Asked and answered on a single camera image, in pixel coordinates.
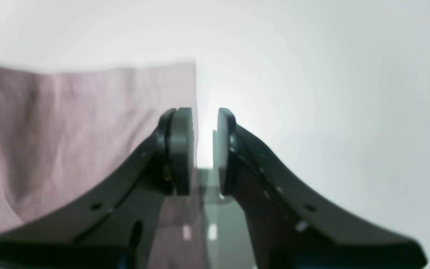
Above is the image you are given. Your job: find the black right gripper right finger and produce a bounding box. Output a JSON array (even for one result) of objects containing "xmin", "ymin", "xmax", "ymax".
[{"xmin": 214, "ymin": 108, "xmax": 428, "ymax": 269}]

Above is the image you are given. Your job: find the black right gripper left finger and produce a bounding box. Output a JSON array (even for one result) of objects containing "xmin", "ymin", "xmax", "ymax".
[{"xmin": 0, "ymin": 108, "xmax": 193, "ymax": 269}]

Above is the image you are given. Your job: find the pink T-shirt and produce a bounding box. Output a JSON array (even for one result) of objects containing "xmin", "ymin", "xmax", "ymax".
[{"xmin": 0, "ymin": 63, "xmax": 210, "ymax": 269}]

